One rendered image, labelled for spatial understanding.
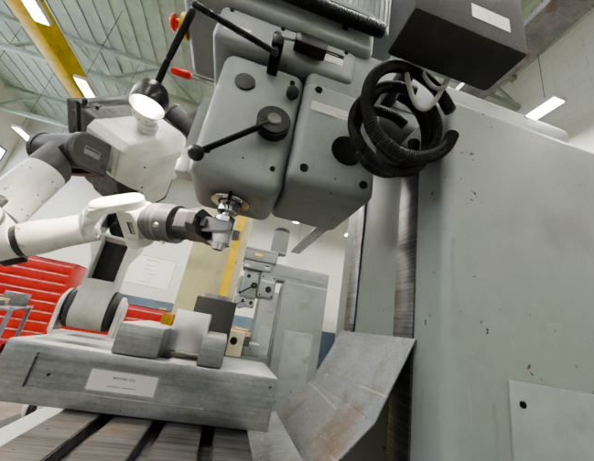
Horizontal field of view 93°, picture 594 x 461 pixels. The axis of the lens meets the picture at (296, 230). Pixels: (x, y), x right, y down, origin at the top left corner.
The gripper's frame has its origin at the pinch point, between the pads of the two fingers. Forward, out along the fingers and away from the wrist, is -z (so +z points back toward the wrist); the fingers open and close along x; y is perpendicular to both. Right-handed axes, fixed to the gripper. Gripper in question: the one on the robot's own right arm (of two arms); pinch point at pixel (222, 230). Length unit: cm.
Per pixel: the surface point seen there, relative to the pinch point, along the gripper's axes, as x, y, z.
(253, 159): -7.9, -13.0, -6.6
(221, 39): -14.3, -39.1, 5.4
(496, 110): 17, -50, -61
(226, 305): 29.4, 14.4, 8.2
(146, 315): 359, 40, 290
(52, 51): 199, -343, 515
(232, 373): -10.9, 24.6, -14.1
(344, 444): -1.9, 31.6, -30.5
